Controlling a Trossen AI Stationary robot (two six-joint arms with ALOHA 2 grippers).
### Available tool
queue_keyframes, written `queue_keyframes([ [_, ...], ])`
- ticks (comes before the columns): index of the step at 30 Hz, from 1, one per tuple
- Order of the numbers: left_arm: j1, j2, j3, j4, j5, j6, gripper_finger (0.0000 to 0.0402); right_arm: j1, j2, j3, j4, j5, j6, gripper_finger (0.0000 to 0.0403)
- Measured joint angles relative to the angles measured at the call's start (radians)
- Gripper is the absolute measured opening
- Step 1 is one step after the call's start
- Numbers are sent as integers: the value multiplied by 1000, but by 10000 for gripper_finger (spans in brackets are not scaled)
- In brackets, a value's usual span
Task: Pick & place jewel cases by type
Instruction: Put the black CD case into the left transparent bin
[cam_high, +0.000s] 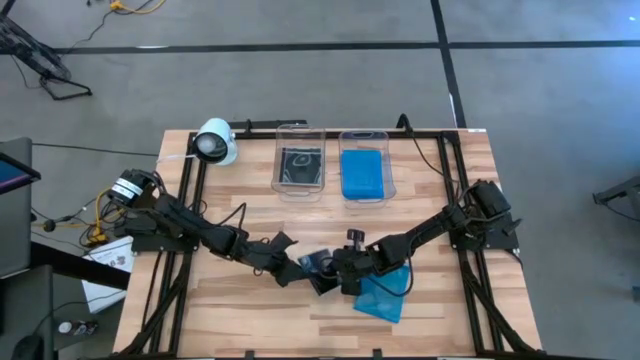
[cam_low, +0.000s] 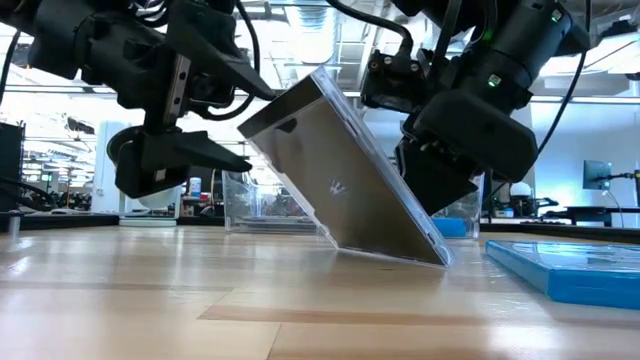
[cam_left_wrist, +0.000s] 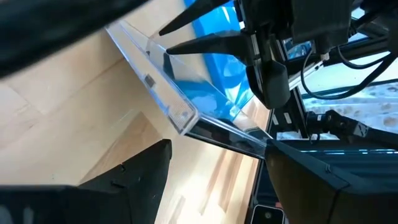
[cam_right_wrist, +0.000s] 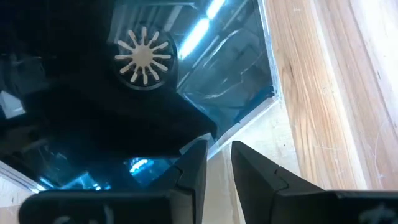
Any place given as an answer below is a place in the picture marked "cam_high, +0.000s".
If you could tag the black metal table frame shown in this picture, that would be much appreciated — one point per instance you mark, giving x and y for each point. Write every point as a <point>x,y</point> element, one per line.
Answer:
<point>255,135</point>

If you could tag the dark grey desk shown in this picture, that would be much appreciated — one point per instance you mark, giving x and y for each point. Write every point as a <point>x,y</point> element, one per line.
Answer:
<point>25,300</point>

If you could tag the grey cabinet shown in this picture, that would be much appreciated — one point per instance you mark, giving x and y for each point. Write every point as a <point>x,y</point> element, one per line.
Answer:
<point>15,225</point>

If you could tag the black floor beam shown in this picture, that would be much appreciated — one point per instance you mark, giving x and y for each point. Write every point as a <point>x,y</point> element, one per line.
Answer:
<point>75,265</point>

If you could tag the clear jewel case black tray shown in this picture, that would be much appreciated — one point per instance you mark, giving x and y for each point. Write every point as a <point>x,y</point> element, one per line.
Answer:
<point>312,260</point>

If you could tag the black tripod stand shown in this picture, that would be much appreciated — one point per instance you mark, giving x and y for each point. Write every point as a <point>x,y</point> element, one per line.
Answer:
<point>35,55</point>

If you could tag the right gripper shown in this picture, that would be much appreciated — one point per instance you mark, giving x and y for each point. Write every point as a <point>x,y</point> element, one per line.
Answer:
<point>357,270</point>

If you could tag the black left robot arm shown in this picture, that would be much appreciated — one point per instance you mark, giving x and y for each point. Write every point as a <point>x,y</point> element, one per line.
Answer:
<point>200,230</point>

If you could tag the small black gadget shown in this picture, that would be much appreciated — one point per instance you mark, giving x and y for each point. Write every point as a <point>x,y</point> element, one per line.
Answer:
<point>85,328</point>

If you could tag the clear plastic bin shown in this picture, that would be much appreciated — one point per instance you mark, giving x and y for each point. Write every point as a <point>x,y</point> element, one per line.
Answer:
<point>367,202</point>
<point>298,192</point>

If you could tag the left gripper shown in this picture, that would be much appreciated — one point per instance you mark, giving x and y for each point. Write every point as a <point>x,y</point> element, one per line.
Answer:
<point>277,252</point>

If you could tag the black computer mouse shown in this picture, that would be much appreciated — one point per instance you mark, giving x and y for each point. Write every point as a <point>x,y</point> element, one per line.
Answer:
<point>27,350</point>

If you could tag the blue jewel case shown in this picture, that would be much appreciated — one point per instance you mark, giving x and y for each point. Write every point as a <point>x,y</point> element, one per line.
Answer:
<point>385,307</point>
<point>362,175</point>

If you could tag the white cardboard box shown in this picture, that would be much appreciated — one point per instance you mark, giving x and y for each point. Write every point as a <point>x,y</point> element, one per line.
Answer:
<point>107,257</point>

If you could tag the clear jewel case silver disc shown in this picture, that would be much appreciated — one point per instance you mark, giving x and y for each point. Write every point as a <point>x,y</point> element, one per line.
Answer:
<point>300,167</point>

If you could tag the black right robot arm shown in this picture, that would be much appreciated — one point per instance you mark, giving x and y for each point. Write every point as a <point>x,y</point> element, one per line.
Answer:
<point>430,230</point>

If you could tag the blue screen tablet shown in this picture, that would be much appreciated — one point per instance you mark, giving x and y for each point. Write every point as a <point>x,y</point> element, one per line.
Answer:
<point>12,172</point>

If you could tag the grey stand leg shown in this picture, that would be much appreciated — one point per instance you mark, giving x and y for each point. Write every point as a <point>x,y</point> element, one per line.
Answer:
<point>622,189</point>

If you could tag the white round cap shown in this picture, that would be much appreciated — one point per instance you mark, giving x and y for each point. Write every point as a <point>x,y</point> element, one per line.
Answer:
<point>65,327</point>

